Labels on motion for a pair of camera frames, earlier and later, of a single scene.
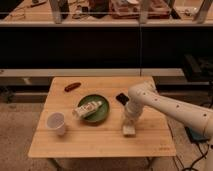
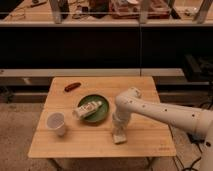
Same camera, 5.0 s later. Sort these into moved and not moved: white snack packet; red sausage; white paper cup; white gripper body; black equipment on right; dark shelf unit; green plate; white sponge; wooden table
Moved: white sponge; white gripper body
Not moved: white snack packet; black equipment on right; white paper cup; wooden table; green plate; dark shelf unit; red sausage
